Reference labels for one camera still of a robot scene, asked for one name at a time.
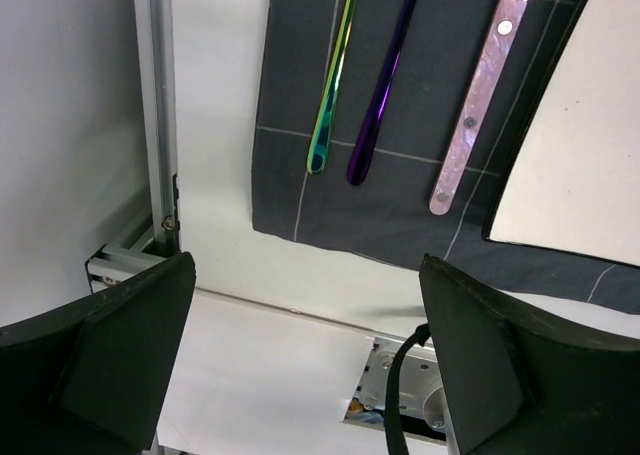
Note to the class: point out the dark blue checked placemat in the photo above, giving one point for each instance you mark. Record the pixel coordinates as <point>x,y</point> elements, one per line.
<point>387,218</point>

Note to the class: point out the pink handled knife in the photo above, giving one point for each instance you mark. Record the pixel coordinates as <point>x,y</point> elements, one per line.
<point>498,42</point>

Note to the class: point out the iridescent green fork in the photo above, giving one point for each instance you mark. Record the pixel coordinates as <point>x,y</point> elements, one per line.
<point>319,145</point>

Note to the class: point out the iridescent purple spoon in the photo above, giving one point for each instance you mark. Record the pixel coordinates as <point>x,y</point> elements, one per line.
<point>363,151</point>

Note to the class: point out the aluminium frame rail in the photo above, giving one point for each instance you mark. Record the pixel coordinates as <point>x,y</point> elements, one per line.
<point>154,233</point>

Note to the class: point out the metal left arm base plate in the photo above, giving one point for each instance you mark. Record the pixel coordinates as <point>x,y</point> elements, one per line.
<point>421,400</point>

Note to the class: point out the white square plate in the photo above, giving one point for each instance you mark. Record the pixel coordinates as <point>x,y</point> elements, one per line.
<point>574,185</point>

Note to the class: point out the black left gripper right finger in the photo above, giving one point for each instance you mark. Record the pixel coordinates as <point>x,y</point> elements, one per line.
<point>521,380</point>

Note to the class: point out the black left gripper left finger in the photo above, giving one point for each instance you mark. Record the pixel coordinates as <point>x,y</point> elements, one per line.
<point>93,374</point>

